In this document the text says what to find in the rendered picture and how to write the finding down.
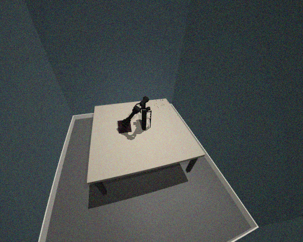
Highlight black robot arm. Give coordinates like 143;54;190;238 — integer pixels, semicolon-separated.
121;96;149;127

